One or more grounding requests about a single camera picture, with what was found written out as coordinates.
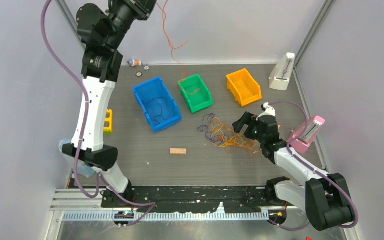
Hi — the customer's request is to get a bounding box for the yellow triangular toy left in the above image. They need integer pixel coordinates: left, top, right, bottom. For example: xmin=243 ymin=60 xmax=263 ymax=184
xmin=103 ymin=109 xmax=113 ymax=135

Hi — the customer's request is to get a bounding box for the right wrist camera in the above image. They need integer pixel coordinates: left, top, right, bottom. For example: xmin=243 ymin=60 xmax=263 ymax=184
xmin=256 ymin=102 xmax=276 ymax=121

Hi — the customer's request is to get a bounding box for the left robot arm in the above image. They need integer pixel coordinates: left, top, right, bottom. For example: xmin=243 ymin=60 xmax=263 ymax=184
xmin=62 ymin=0 xmax=157 ymax=207

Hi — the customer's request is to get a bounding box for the green plastic bin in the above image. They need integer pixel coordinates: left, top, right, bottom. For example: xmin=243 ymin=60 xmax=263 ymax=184
xmin=177 ymin=74 xmax=214 ymax=114

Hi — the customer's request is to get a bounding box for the pink metronome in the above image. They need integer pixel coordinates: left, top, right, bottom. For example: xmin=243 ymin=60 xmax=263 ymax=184
xmin=287 ymin=115 xmax=325 ymax=154

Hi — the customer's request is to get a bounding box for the orange plastic bin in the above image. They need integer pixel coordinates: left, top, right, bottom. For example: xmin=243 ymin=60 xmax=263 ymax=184
xmin=226 ymin=68 xmax=263 ymax=107

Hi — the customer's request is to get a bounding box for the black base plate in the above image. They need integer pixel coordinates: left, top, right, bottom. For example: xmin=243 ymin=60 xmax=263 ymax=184
xmin=100 ymin=186 xmax=285 ymax=214

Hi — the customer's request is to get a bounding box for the small toy figurine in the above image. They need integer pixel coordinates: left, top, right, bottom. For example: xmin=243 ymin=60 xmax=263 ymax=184
xmin=127 ymin=59 xmax=142 ymax=67

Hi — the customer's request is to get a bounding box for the yellow cable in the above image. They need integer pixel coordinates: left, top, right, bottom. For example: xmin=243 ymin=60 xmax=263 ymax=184
xmin=208 ymin=117 xmax=262 ymax=157

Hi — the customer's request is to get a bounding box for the wooden block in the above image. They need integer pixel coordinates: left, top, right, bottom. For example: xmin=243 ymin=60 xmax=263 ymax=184
xmin=169 ymin=148 xmax=187 ymax=155

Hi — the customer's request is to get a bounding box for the blue plastic bin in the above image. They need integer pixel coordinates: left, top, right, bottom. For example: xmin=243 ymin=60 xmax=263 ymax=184
xmin=132 ymin=76 xmax=183 ymax=133

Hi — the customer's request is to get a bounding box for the white metronome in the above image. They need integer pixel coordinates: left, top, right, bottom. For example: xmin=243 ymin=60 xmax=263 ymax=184
xmin=269 ymin=52 xmax=296 ymax=91

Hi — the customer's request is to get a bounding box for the clear blue plastic container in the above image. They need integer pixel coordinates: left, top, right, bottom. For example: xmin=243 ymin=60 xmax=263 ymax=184
xmin=58 ymin=138 xmax=96 ymax=178

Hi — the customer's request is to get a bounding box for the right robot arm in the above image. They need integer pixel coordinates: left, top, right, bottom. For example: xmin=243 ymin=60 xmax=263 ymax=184
xmin=232 ymin=111 xmax=359 ymax=231

